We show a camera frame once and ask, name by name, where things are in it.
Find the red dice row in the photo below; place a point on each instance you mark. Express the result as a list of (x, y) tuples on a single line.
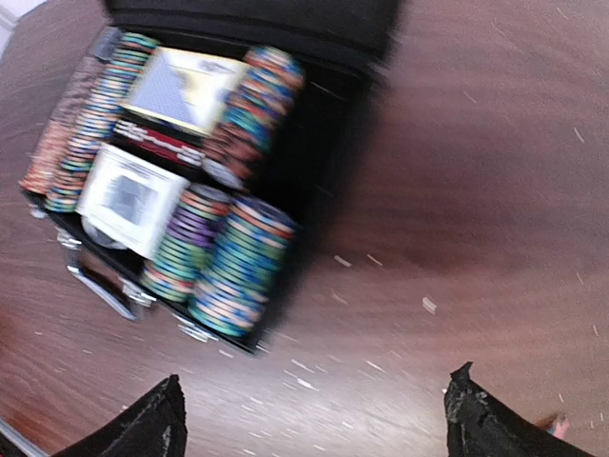
[(164, 146)]

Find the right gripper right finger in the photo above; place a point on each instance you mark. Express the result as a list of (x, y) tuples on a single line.
[(478, 424)]

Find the grey chip row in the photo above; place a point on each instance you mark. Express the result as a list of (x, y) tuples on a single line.
[(95, 121)]

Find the right back chip row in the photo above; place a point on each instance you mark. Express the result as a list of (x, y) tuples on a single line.
[(243, 136)]

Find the teal chip row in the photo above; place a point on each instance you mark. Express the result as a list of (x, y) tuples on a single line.
[(232, 291)]

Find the white playing card box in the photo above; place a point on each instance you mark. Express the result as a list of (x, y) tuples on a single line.
[(129, 199)]

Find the green blue chip row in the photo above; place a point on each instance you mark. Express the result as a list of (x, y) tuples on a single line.
[(187, 243)]

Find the orange chip row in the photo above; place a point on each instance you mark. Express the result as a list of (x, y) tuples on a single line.
[(48, 153)]

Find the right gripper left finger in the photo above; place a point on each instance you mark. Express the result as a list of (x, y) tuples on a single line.
[(155, 425)]

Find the yellow blue card deck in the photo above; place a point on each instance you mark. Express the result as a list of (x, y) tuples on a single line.
[(185, 89)]

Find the black poker set case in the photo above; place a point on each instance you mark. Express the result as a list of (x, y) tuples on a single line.
[(341, 46)]

